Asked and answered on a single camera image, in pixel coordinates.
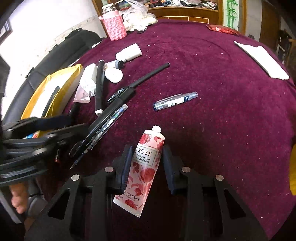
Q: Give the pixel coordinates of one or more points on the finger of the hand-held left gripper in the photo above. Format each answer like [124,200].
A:
[69,134]
[46,121]

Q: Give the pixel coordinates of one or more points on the white plastic bottle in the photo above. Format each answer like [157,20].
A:
[129,53]

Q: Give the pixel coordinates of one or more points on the black bag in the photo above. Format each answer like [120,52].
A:
[57,53]

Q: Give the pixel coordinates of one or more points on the bottle in pink knitted sleeve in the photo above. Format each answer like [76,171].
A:
[113,25]

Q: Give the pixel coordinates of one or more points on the clear blue pen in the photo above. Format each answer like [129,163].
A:
[175,100]

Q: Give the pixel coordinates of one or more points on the pink rose hand cream tube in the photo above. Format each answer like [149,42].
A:
[148,166]

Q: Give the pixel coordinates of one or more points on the white paper sheet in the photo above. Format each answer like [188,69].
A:
[261,59]

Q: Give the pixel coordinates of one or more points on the yellow object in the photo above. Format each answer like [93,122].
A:
[293,169]

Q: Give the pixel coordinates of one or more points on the bamboo painting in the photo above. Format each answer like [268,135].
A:
[232,12]

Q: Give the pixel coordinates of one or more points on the dark window frame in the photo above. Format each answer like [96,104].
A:
[6,29]

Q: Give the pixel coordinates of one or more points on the red foil packet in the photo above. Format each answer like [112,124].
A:
[223,29]

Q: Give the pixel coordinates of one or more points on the black marker pen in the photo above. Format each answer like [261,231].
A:
[99,88]

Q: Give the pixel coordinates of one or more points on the clear ballpoint pen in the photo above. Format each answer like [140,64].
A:
[108,126]

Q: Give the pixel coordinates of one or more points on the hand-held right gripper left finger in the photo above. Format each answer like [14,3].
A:
[126,165]

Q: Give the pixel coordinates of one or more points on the person's left hand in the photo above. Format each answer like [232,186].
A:
[18,197]

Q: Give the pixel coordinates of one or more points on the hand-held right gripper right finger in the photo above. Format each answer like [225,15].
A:
[168,165]

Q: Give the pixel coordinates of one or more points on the yellow mailer bag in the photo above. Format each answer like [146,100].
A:
[53,88]

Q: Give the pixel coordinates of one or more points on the small tube with black cap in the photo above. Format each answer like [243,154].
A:
[115,64]

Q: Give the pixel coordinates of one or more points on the white and pink tube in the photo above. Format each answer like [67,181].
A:
[86,83]

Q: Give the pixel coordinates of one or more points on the long black stick lighter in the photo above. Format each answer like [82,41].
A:
[148,75]

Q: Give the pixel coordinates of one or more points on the clear plastic bag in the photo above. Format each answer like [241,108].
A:
[138,14]

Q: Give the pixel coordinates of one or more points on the wooden cabinet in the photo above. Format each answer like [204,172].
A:
[185,14]

